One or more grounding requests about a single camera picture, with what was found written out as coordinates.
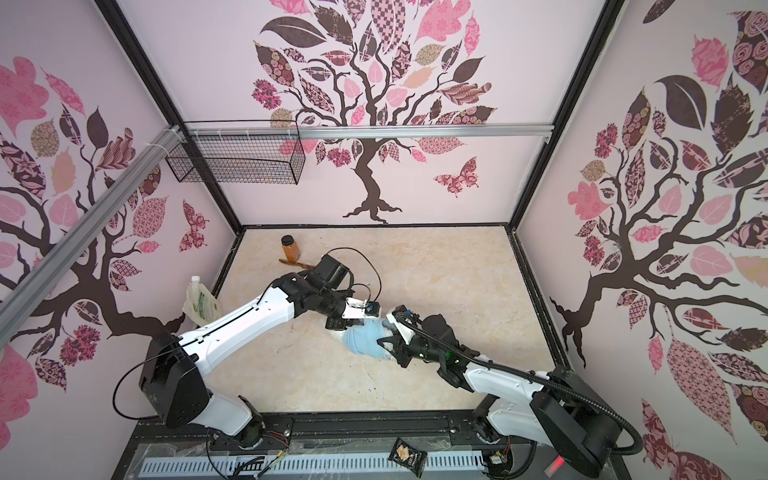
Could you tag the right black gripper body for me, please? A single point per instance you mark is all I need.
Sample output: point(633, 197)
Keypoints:
point(419, 349)

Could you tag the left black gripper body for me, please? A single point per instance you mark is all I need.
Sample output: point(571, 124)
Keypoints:
point(333, 306)

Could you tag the light blue bear hoodie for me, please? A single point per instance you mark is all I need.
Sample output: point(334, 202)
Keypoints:
point(363, 339)

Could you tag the white teddy bear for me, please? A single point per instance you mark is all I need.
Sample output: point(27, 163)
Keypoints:
point(341, 336)

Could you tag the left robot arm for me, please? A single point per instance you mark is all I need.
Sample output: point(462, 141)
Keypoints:
point(173, 377)

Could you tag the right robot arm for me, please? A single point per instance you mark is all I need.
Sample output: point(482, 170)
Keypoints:
point(546, 408)

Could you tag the brown wooden spoon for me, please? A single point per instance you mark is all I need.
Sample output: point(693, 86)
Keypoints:
point(295, 264)

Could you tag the amber bottle black cap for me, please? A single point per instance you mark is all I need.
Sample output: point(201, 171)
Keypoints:
point(291, 249)

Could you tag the small dark snack packet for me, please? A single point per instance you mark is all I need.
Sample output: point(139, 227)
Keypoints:
point(404, 455)

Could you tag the white green pouch bottle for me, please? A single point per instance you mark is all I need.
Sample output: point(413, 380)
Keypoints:
point(200, 305)

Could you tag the pink marker pen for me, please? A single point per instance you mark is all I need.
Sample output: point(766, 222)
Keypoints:
point(554, 466)

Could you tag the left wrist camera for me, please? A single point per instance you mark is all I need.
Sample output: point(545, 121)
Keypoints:
point(357, 309)

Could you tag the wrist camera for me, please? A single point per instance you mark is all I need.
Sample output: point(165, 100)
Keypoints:
point(357, 309)
point(400, 319)

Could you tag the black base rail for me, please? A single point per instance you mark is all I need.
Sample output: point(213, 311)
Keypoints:
point(457, 426)

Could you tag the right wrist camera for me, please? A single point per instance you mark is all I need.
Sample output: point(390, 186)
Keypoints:
point(400, 319)

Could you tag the white slotted cable duct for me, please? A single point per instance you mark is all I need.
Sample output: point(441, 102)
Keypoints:
point(308, 464)

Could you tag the black wire basket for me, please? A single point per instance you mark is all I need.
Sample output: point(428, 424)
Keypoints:
point(258, 152)

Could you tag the rear aluminium frame bar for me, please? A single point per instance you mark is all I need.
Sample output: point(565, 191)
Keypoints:
point(373, 132)

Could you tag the aluminium frame bar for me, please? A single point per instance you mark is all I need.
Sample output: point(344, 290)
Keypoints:
point(19, 305)
point(373, 132)

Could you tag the left aluminium frame bar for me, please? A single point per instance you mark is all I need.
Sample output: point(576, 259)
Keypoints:
point(19, 305)

